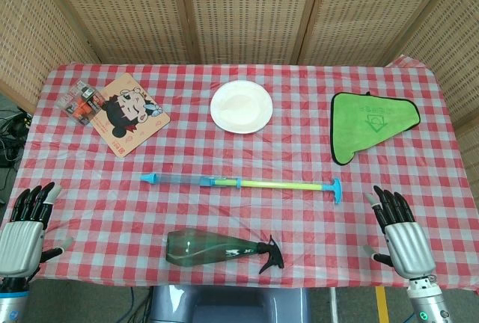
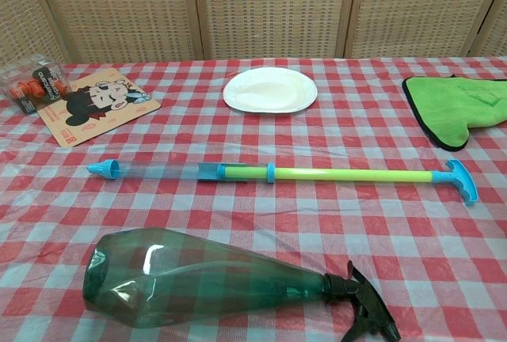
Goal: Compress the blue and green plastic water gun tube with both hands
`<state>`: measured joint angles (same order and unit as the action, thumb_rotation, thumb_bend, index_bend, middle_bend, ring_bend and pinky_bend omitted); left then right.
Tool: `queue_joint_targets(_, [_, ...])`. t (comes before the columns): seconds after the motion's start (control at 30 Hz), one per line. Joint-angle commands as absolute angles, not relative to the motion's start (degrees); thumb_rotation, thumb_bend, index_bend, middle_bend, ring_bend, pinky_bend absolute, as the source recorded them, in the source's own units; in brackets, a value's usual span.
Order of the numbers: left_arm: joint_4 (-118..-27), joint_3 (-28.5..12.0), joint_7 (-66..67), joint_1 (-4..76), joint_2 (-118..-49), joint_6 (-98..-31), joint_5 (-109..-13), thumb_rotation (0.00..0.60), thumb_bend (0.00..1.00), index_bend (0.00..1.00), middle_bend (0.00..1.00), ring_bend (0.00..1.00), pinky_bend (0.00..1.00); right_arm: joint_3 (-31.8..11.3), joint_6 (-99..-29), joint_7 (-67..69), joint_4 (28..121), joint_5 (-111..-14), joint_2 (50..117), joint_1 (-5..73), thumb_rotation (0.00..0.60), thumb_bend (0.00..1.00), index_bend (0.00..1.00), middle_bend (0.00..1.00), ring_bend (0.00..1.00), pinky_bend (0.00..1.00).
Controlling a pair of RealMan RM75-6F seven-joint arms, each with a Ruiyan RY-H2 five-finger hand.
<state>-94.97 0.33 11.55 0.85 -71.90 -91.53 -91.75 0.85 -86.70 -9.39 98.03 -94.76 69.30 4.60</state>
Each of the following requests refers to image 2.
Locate white paper plate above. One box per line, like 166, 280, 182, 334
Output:
222, 66, 319, 115

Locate red white checkered tablecloth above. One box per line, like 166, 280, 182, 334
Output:
0, 55, 507, 342

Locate clear syringe barrel blue nozzle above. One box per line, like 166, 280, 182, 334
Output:
86, 159, 276, 184

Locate green microfibre cloth black trim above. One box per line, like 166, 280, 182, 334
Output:
401, 74, 507, 153

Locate woven bamboo folding screen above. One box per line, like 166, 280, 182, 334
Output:
0, 0, 507, 67

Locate green spray bottle black trigger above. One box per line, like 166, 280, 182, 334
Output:
82, 227, 402, 342

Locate clear package orange items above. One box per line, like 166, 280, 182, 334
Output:
0, 53, 75, 116

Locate cartoon girl mouse pad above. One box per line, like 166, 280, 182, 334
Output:
36, 66, 163, 149

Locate telescopic green blue tube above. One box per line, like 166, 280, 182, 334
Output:
196, 158, 481, 207

